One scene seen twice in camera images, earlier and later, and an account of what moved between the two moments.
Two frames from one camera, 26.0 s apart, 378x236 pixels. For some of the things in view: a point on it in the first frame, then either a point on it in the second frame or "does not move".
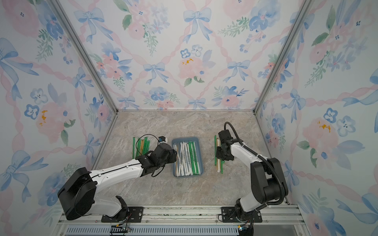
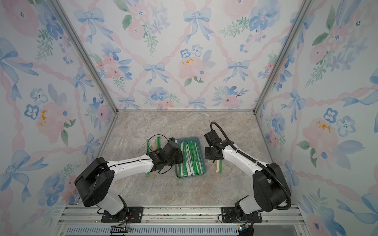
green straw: (193, 158) does not move
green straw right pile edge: (222, 162) does not move
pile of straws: (134, 148) → (147, 151)
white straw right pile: (218, 160) does not move
